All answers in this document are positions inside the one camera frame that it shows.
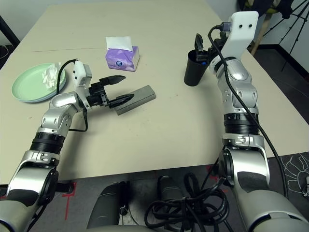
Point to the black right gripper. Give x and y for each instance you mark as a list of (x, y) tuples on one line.
[(205, 55)]

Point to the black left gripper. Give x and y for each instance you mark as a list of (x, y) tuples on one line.
[(97, 95)]

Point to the green plate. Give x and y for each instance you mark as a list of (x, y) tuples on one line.
[(26, 84)]

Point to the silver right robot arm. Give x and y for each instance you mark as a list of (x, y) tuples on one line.
[(241, 96)]

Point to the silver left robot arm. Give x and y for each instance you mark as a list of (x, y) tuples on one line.
[(60, 101)]

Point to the purple tissue pack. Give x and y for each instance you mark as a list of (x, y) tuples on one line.
[(120, 59)]

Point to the black plastic cup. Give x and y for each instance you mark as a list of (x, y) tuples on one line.
[(193, 75)]

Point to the flat white tissue sheet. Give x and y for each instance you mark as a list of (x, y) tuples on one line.
[(118, 42)]

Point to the wooden stool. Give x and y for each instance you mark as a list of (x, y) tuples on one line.
[(259, 36)]

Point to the blue plate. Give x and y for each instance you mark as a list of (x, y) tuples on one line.
[(38, 101)]

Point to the dark jacket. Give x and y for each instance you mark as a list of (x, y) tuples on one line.
[(282, 7)]

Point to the grey robot right leg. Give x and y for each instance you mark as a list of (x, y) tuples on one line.
[(171, 188)]

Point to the grey robot leg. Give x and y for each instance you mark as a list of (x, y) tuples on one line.
[(171, 188), (106, 205)]

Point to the grey robot left leg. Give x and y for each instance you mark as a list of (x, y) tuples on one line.
[(106, 205)]

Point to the dark floral rug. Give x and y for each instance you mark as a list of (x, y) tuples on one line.
[(297, 169)]

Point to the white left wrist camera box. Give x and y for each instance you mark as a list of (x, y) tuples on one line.
[(79, 72)]

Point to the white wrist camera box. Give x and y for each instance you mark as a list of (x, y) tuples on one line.
[(241, 33), (79, 72)]

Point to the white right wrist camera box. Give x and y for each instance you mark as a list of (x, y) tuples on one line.
[(241, 33)]

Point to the beige side table black frame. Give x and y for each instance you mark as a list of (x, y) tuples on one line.
[(9, 32)]

